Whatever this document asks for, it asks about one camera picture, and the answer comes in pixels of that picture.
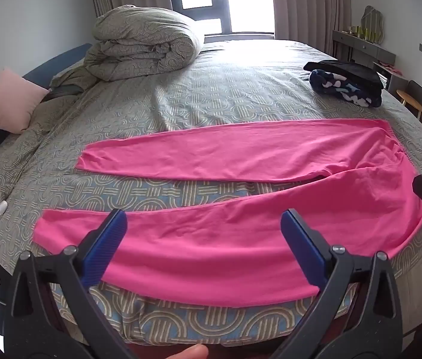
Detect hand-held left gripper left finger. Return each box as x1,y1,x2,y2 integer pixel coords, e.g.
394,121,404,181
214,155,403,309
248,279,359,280
3,209,137,359

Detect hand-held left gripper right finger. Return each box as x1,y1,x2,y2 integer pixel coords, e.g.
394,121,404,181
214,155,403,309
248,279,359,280
271,209,415,359

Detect pink pants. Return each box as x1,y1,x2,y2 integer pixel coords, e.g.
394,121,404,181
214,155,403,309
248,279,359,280
33,118,422,309

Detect person's left hand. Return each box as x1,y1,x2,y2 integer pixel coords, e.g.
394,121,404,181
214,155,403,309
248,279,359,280
171,344,210,359

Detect grey chair with wooden seat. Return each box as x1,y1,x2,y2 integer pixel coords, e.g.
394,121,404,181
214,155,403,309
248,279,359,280
396,80,422,120

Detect navy patterned fleece blanket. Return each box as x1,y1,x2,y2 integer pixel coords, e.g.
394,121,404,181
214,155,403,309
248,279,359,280
309,68,383,107

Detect black folded garment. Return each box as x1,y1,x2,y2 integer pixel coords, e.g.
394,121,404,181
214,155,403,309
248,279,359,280
303,60,385,90

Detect bed with patterned sheet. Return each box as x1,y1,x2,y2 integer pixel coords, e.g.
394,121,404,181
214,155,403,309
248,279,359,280
0,37,422,348

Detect grey dresser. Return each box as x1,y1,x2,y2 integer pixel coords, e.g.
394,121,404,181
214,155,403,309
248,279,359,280
332,30,397,72

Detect pink pillow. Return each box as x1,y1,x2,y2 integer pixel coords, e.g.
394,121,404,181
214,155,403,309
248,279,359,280
0,67,50,134

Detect green glass bottles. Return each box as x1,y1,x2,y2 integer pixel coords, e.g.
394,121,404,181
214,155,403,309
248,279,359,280
349,25,381,42

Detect blue upholstered headboard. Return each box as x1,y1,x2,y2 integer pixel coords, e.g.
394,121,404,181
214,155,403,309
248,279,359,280
0,43,93,210

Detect wavy edged mirror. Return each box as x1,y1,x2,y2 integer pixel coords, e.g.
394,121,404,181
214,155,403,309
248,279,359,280
362,5,385,43

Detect folded patterned duvet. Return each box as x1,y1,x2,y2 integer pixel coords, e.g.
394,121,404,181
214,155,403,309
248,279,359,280
84,5,205,81

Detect dark framed window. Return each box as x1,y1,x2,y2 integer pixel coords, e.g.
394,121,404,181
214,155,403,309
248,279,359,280
176,0,275,38

